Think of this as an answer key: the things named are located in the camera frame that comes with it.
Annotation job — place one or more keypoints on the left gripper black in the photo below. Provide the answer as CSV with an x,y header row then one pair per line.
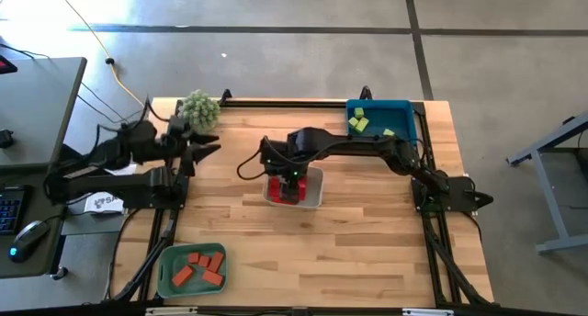
x,y
184,141

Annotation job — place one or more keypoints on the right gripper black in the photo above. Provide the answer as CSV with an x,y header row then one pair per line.
x,y
290,180

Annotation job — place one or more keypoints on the small green wooden block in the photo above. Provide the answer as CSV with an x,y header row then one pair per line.
x,y
352,121

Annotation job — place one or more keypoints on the green rectangular wooden block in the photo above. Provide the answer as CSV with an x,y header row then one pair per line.
x,y
362,124

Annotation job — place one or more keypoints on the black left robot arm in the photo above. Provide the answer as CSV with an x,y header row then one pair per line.
x,y
115,183

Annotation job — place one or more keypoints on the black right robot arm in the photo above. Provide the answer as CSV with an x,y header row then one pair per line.
x,y
358,146

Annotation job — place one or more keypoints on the grey plastic bin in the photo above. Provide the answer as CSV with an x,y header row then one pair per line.
x,y
315,192

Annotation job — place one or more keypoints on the green plant in white pot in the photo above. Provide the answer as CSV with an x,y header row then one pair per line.
x,y
200,110

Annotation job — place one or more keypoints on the white printed paper sheet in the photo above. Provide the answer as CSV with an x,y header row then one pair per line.
x,y
103,202

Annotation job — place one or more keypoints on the teal green plastic bin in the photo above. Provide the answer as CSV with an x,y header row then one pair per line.
x,y
167,261

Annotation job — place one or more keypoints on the blue plastic bin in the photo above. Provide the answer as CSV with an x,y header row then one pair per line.
x,y
390,116

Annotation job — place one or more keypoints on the grey desk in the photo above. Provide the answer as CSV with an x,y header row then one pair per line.
x,y
41,109

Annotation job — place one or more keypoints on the dark side desk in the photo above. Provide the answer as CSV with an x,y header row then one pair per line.
x,y
46,263

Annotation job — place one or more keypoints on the small black device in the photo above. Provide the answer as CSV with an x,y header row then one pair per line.
x,y
4,138

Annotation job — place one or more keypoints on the black computer mouse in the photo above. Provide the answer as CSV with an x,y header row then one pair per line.
x,y
27,240

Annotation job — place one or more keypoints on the black keyboard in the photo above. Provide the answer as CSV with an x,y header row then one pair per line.
x,y
11,210

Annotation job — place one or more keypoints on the black device red display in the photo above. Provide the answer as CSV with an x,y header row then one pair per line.
x,y
5,67

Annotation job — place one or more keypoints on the black aluminium table frame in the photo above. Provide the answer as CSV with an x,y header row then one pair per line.
x,y
275,104

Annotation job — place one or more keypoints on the silver metal bracket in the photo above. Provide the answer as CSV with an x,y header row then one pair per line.
x,y
427,312

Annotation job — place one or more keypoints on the blue-grey metal table frame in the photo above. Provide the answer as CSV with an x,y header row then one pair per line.
x,y
550,201

